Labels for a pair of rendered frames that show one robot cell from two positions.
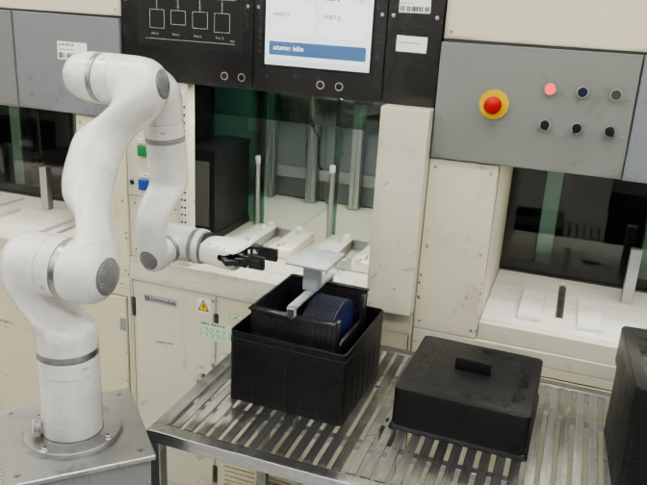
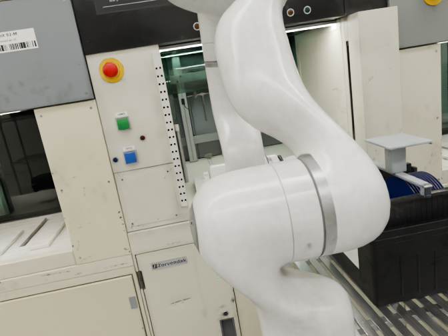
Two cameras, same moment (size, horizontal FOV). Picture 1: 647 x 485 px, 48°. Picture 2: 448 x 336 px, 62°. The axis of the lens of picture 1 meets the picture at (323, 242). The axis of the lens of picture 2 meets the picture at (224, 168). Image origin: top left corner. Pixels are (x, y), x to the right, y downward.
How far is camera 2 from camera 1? 1.23 m
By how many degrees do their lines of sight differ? 24
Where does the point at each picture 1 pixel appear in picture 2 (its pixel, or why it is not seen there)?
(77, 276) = (376, 200)
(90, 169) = (284, 53)
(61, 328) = (328, 302)
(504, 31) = not seen: outside the picture
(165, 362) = (185, 318)
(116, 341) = (129, 321)
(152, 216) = (249, 145)
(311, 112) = not seen: hidden behind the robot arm
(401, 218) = (387, 105)
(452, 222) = (413, 99)
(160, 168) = not seen: hidden behind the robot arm
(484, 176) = (432, 54)
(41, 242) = (277, 175)
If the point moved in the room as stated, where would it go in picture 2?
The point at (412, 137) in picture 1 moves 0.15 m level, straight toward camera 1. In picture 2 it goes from (387, 32) to (431, 23)
